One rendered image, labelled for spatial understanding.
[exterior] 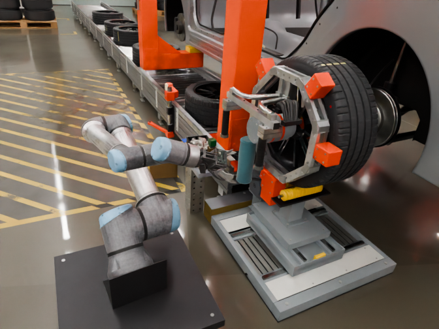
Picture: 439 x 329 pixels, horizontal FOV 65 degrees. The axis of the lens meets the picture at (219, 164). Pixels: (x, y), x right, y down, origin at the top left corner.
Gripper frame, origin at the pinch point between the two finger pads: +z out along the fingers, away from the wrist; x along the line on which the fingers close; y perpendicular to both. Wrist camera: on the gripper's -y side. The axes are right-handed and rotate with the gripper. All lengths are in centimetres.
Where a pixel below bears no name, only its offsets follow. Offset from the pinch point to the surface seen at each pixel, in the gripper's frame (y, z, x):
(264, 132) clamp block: 15.0, 4.5, 12.1
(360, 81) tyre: 36, 43, 39
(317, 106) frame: 26.0, 25.7, 25.6
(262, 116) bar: 13.4, 5.2, 20.3
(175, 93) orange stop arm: -137, 28, 121
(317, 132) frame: 24.7, 25.5, 13.3
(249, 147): -17.5, 21.0, 20.9
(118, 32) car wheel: -358, 13, 353
